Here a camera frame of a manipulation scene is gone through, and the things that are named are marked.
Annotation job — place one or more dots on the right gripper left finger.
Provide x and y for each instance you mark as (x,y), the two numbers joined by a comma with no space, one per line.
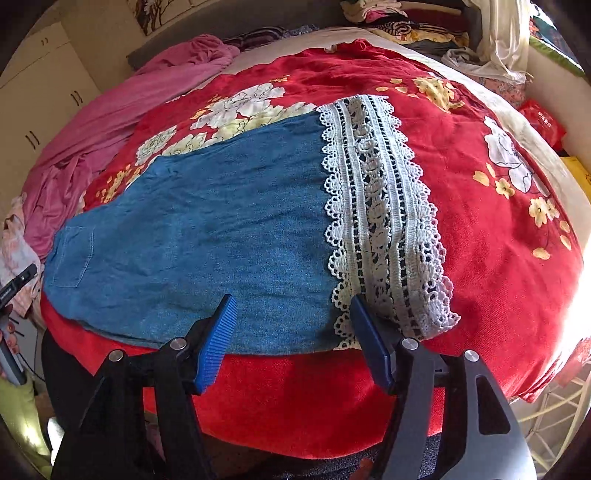
(140,421)

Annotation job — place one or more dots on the blue denim pants lace hem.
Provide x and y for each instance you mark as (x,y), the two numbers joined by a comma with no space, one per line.
(293,219)

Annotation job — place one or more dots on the green fleece sleeve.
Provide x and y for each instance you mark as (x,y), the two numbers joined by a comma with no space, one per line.
(20,415)

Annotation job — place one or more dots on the red floral blanket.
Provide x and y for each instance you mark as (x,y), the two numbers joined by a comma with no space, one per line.
(511,254)

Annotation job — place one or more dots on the pink bed sheet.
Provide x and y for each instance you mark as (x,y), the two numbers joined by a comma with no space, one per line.
(89,142)

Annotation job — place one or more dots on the yellow box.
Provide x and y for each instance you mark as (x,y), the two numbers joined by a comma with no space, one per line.
(580,173)

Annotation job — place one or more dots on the white wardrobe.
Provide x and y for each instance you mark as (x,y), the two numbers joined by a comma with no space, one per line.
(43,86)

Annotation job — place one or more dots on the red packet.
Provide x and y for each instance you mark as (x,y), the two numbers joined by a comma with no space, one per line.
(544,123)

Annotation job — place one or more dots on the crumpled grey white cloth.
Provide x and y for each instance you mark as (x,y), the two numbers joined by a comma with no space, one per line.
(466,61)

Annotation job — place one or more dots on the cream curtain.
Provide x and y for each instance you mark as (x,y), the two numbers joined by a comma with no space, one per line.
(503,49)

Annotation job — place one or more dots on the stack of folded clothes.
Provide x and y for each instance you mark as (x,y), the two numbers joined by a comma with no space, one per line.
(429,27)

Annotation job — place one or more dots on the striped purple pillow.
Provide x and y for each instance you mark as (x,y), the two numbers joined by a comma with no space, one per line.
(264,36)

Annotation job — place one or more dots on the grey bed headboard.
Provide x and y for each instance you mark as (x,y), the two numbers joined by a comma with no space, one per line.
(227,19)

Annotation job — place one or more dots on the white wire rack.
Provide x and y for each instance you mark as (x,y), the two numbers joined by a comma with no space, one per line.
(550,423)

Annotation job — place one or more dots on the wall painting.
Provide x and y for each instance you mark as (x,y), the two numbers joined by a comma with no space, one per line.
(151,15)

